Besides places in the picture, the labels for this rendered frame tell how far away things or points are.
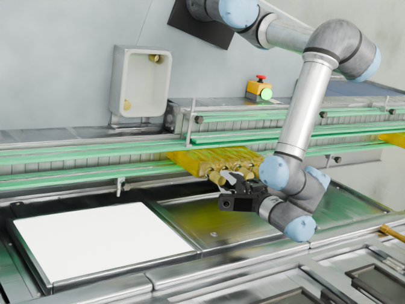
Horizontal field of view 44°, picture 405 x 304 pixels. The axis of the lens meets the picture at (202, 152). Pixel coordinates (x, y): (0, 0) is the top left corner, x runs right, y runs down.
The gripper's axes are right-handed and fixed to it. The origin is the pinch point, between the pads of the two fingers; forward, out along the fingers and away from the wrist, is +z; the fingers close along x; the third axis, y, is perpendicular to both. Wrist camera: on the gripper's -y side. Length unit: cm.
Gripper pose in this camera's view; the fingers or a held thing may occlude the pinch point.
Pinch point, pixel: (220, 180)
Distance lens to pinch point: 154.7
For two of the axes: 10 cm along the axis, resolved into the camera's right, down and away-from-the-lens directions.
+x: 1.4, -9.3, -3.3
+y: 8.1, -0.9, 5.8
